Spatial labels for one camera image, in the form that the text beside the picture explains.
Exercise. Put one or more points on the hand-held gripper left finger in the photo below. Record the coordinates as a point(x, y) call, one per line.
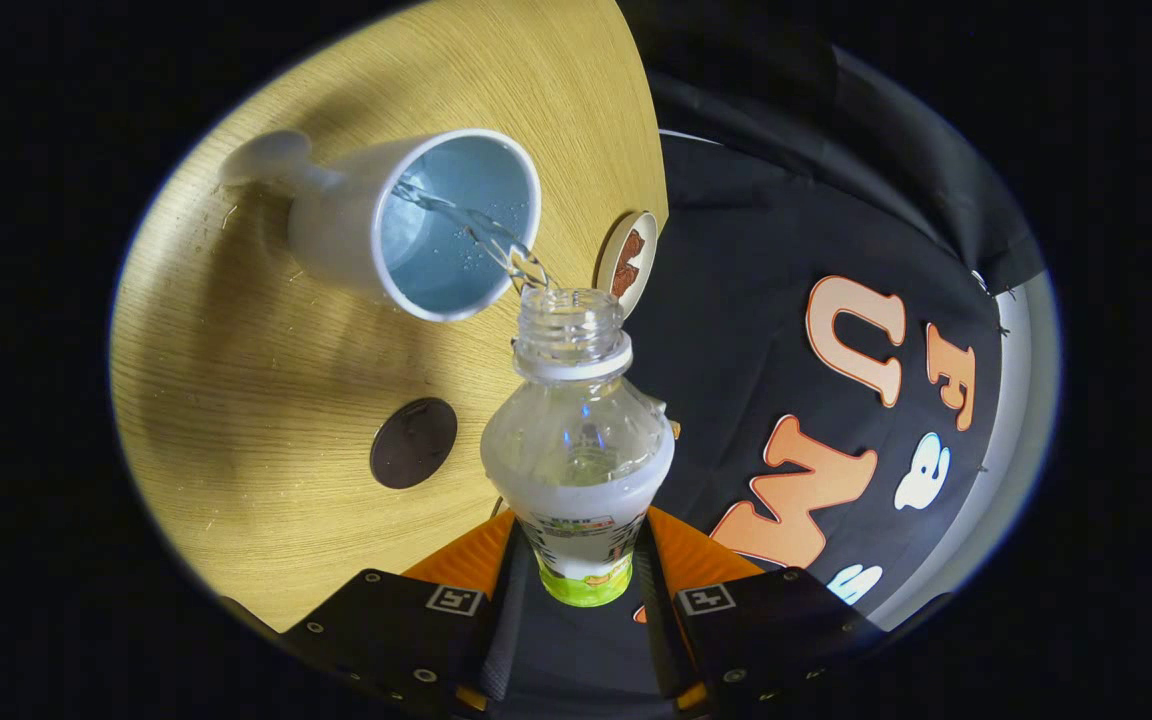
point(406, 630)

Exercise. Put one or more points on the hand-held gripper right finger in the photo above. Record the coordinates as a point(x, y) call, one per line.
point(776, 630)

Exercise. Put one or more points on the dark round coaster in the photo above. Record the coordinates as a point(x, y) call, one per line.
point(413, 443)

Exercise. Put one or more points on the clear plastic juice bottle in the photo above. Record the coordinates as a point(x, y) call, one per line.
point(576, 450)

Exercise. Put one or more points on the white cup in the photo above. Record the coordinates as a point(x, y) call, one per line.
point(336, 230)

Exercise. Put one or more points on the wooden table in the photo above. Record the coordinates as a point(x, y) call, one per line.
point(266, 400)

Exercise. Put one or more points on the brown meat piece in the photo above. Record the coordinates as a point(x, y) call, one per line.
point(635, 246)
point(624, 280)

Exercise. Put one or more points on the white round plate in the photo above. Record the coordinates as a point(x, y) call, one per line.
point(611, 250)

